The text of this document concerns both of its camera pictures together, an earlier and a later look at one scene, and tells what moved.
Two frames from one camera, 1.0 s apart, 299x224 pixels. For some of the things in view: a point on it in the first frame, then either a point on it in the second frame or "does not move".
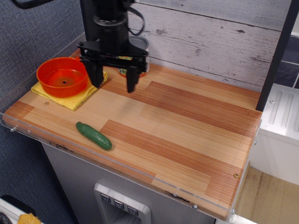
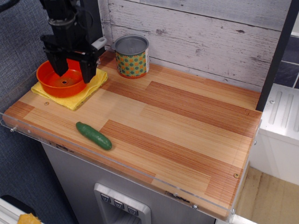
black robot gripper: (113, 46) → (66, 42)
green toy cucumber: (95, 136) does not move
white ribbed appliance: (276, 149) does not move
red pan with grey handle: (63, 77) does not move
